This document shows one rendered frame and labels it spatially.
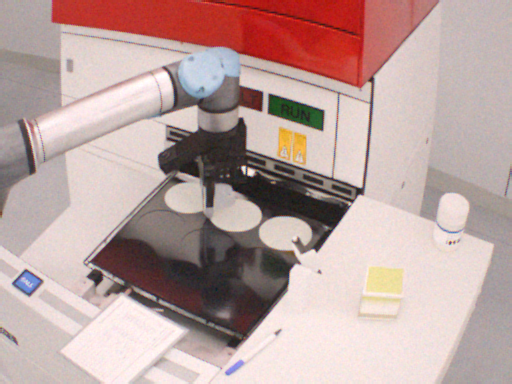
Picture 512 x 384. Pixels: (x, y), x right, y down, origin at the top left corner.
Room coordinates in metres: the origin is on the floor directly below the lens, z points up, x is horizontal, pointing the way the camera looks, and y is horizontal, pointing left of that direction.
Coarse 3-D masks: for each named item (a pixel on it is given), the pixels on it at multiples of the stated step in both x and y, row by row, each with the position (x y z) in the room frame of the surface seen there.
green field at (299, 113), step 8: (272, 104) 1.31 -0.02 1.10; (280, 104) 1.31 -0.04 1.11; (288, 104) 1.30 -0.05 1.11; (296, 104) 1.29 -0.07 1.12; (272, 112) 1.31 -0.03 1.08; (280, 112) 1.30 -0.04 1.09; (288, 112) 1.30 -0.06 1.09; (296, 112) 1.29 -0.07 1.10; (304, 112) 1.28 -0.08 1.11; (312, 112) 1.27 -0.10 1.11; (320, 112) 1.27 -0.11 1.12; (296, 120) 1.29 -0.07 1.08; (304, 120) 1.28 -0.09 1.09; (312, 120) 1.27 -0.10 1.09; (320, 120) 1.27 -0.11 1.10; (320, 128) 1.27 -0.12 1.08
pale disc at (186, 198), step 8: (184, 184) 1.32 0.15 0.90; (192, 184) 1.32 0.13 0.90; (168, 192) 1.29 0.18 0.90; (176, 192) 1.29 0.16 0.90; (184, 192) 1.29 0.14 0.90; (192, 192) 1.29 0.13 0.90; (200, 192) 1.29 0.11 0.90; (168, 200) 1.26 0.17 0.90; (176, 200) 1.26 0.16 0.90; (184, 200) 1.27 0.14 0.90; (192, 200) 1.27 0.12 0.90; (200, 200) 1.27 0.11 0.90; (176, 208) 1.24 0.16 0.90; (184, 208) 1.24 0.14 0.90; (192, 208) 1.24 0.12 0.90; (200, 208) 1.24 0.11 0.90
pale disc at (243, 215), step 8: (240, 200) 1.27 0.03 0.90; (224, 208) 1.25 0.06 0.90; (232, 208) 1.25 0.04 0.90; (240, 208) 1.25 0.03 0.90; (248, 208) 1.25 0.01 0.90; (256, 208) 1.25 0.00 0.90; (216, 216) 1.22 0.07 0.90; (224, 216) 1.22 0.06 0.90; (232, 216) 1.22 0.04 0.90; (240, 216) 1.22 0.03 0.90; (248, 216) 1.22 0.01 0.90; (256, 216) 1.23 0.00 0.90; (216, 224) 1.20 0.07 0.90; (224, 224) 1.20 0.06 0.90; (232, 224) 1.20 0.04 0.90; (240, 224) 1.20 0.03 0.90; (248, 224) 1.20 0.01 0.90; (256, 224) 1.20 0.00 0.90
